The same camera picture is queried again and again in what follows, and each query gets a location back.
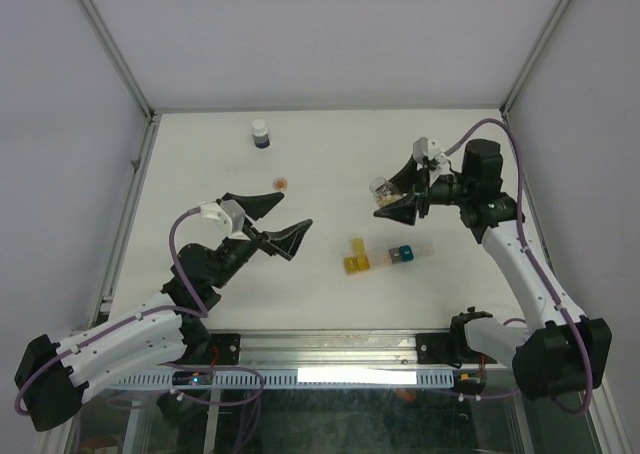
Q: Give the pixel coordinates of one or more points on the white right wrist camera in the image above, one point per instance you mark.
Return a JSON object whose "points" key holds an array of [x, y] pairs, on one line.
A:
{"points": [[429, 155]]}

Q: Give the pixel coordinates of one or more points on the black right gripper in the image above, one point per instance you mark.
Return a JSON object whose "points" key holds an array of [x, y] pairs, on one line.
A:
{"points": [[409, 180]]}

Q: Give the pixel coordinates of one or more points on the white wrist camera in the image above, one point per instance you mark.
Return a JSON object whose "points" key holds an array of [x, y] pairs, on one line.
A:
{"points": [[228, 216], [429, 155]]}

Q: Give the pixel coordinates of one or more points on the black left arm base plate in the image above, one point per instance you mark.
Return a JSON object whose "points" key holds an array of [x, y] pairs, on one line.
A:
{"points": [[222, 349]]}

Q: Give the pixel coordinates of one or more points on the clear glass pill bottle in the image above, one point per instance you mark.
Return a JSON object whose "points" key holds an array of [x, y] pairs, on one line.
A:
{"points": [[384, 192]]}

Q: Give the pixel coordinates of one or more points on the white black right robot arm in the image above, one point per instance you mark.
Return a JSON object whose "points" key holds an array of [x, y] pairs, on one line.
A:
{"points": [[561, 350]]}

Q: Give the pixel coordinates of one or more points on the aluminium cage frame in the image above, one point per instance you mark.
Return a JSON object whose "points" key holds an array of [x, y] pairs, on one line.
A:
{"points": [[565, 71]]}

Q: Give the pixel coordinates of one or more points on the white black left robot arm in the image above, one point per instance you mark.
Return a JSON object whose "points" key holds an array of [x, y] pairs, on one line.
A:
{"points": [[55, 378]]}

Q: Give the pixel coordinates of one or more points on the white slotted cable duct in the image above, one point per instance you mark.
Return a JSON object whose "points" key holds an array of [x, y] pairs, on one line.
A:
{"points": [[301, 378]]}

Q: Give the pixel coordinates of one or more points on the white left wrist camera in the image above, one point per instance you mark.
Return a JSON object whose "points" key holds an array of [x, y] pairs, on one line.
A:
{"points": [[228, 216]]}

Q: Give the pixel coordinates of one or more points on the aluminium mounting rail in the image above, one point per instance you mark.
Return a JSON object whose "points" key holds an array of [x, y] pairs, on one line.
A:
{"points": [[293, 349]]}

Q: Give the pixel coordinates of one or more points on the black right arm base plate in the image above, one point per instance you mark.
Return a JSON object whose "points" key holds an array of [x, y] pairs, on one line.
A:
{"points": [[434, 348]]}

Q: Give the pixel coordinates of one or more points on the white-capped dark pill bottle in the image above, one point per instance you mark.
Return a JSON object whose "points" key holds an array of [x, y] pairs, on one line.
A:
{"points": [[260, 134]]}

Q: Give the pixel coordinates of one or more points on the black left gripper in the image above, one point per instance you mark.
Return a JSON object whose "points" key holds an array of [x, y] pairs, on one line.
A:
{"points": [[283, 242]]}

